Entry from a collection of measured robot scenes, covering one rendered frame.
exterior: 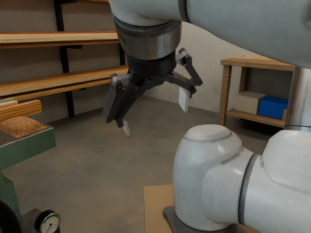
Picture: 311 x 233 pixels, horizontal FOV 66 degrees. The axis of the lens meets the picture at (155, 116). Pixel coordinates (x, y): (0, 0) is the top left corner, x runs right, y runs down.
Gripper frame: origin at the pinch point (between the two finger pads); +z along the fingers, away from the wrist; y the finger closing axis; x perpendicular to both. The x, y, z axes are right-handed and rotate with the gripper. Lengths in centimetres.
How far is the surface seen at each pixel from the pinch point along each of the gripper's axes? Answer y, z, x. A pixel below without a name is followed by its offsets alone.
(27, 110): 31.3, 18.3, -31.1
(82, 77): 15, 174, -194
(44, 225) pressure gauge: 35.4, 24.8, 3.4
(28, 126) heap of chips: 29.4, 10.8, -18.7
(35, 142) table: 29.1, 12.8, -14.6
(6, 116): 36.2, 14.8, -28.8
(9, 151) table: 34.2, 9.2, -12.2
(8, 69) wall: 86, 148, -219
